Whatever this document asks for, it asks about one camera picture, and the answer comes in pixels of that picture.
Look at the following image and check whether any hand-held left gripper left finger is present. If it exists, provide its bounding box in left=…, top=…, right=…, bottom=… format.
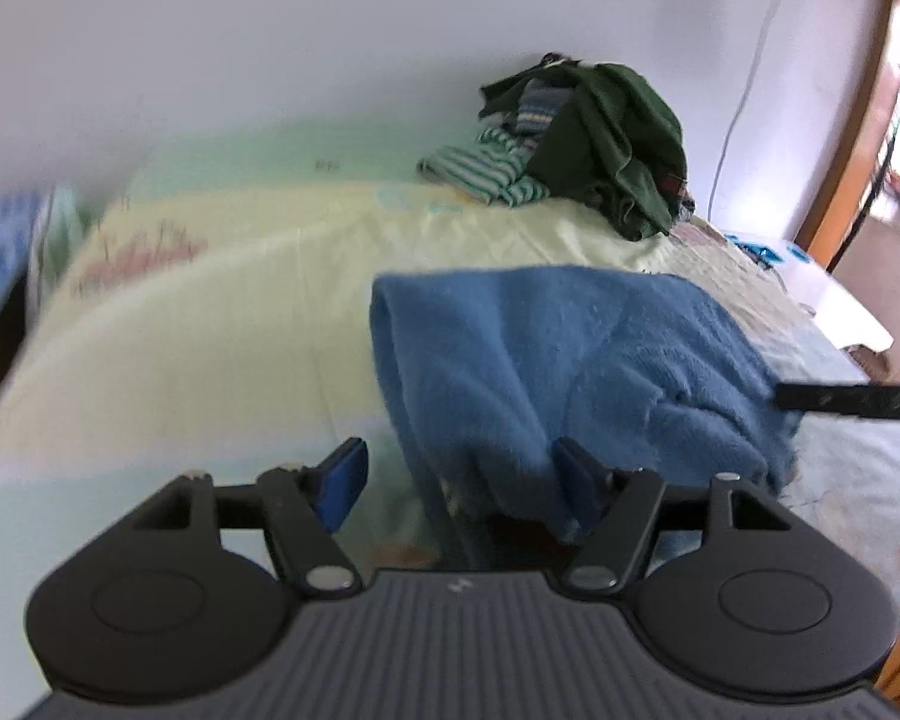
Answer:
left=131, top=436, right=368, bottom=601

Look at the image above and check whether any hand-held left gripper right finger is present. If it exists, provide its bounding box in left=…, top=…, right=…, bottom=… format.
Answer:
left=551, top=436, right=792, bottom=595

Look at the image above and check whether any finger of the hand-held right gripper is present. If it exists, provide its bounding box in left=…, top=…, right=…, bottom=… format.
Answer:
left=774, top=382, right=900, bottom=422

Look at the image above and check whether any blue knit sweater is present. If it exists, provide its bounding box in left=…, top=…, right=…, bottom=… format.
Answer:
left=370, top=265, right=805, bottom=545

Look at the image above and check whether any white side table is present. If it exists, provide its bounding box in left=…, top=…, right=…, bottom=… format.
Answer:
left=720, top=229, right=895, bottom=352

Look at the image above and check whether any blue plastic part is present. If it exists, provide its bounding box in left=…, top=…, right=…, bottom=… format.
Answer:
left=727, top=236, right=787, bottom=265

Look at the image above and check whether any green white striped shirt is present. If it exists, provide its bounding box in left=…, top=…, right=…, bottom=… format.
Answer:
left=418, top=127, right=552, bottom=209

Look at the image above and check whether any dark green garment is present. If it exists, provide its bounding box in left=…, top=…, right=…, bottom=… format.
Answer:
left=478, top=62, right=689, bottom=243

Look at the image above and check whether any grey blue striped knit garment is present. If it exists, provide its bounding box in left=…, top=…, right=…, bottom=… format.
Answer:
left=514, top=85, right=575, bottom=140

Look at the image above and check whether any pale green cloth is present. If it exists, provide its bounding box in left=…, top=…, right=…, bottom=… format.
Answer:
left=34, top=184, right=87, bottom=293

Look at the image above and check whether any blue checkered cloth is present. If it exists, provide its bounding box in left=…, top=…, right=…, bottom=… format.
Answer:
left=0, top=191, right=50, bottom=350

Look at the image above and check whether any wooden door frame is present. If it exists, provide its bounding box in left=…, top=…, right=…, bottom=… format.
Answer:
left=801, top=0, right=900, bottom=275

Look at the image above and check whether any white wall cable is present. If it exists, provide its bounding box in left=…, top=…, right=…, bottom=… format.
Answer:
left=707, top=0, right=796, bottom=220

